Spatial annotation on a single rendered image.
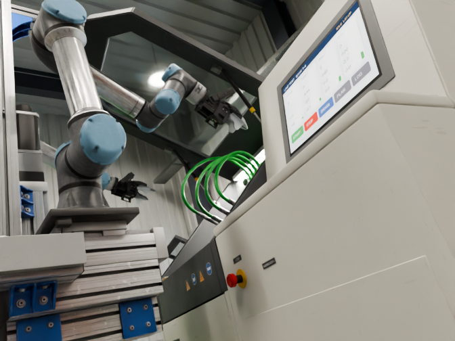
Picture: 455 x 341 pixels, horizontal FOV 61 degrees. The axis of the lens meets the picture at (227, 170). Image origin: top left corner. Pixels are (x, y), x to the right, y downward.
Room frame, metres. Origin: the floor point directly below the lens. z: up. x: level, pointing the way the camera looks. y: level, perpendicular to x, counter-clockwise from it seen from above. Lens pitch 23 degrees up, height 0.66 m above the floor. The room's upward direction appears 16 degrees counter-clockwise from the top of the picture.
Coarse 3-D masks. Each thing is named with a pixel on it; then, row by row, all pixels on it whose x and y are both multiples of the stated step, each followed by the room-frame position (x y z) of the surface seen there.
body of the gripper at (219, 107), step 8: (208, 96) 1.19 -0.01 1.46; (200, 104) 1.17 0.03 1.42; (208, 104) 1.19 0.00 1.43; (216, 104) 1.21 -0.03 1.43; (224, 104) 1.21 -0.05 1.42; (200, 112) 1.21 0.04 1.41; (208, 112) 1.21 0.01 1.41; (216, 112) 1.19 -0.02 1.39; (224, 112) 1.22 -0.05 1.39; (208, 120) 1.25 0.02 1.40; (216, 120) 1.22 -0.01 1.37; (224, 120) 1.21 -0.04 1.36; (216, 128) 1.27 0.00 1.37
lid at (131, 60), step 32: (96, 32) 1.20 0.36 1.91; (128, 32) 1.20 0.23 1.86; (160, 32) 1.17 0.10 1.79; (96, 64) 1.36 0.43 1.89; (128, 64) 1.36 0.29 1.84; (160, 64) 1.34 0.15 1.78; (192, 64) 1.32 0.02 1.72; (224, 64) 1.29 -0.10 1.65; (256, 96) 1.43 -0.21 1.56; (128, 128) 1.75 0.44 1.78; (160, 128) 1.74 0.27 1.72; (192, 128) 1.71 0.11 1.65; (224, 128) 1.68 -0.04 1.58; (256, 128) 1.62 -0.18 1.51; (192, 160) 1.94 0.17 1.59
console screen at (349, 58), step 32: (352, 0) 0.88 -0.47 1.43; (352, 32) 0.89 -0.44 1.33; (320, 64) 1.01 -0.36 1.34; (352, 64) 0.90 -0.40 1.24; (384, 64) 0.81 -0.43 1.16; (288, 96) 1.16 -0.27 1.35; (320, 96) 1.02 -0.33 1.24; (352, 96) 0.91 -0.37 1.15; (288, 128) 1.17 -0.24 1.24; (320, 128) 1.03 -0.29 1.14; (288, 160) 1.18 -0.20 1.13
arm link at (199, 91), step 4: (200, 84) 1.15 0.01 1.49; (196, 88) 1.14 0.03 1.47; (200, 88) 1.14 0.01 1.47; (204, 88) 1.16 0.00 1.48; (192, 92) 1.14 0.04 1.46; (196, 92) 1.14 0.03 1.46; (200, 92) 1.15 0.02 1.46; (204, 92) 1.16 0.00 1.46; (188, 96) 1.15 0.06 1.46; (192, 96) 1.15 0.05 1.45; (196, 96) 1.15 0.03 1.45; (200, 96) 1.15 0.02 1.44; (188, 100) 1.17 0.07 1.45; (192, 100) 1.16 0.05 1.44; (196, 100) 1.16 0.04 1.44; (196, 104) 1.19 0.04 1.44
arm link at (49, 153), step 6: (42, 144) 1.35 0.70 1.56; (42, 150) 1.35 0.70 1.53; (48, 150) 1.36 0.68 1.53; (54, 150) 1.38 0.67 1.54; (42, 156) 1.36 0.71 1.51; (48, 156) 1.37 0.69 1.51; (54, 156) 1.38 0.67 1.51; (48, 162) 1.39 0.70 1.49; (54, 162) 1.39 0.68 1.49; (54, 168) 1.42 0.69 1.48; (102, 180) 1.49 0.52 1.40; (108, 180) 1.50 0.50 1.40; (102, 186) 1.50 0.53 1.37
